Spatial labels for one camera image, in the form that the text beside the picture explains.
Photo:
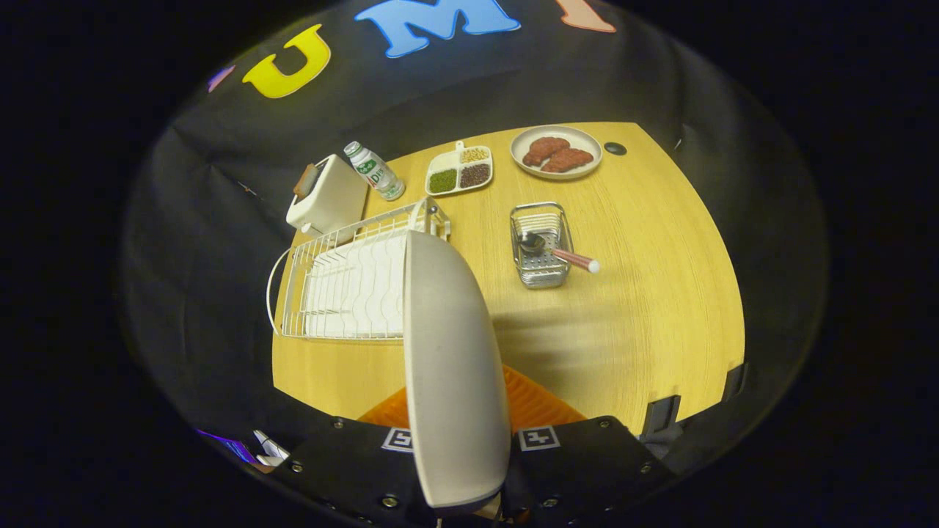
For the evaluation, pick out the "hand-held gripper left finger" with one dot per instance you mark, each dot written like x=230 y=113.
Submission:
x=352 y=462

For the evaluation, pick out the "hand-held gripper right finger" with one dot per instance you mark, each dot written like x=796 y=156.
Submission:
x=587 y=469

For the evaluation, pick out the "beige round plate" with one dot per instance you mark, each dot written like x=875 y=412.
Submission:
x=455 y=367

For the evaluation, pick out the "divided dish of beans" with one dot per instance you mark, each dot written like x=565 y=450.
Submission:
x=458 y=170

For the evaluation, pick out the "beige plate with meat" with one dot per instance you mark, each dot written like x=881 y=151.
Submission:
x=583 y=139

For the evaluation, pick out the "black backdrop cloth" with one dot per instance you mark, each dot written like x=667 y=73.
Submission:
x=205 y=257

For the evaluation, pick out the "white toaster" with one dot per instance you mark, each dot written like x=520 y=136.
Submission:
x=334 y=202

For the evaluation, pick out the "brown toast slice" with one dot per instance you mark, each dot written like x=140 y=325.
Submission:
x=305 y=182

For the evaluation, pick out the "white and green bottle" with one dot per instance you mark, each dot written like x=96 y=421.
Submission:
x=375 y=172

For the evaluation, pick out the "brown meat piece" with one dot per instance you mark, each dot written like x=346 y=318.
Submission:
x=568 y=160
x=544 y=149

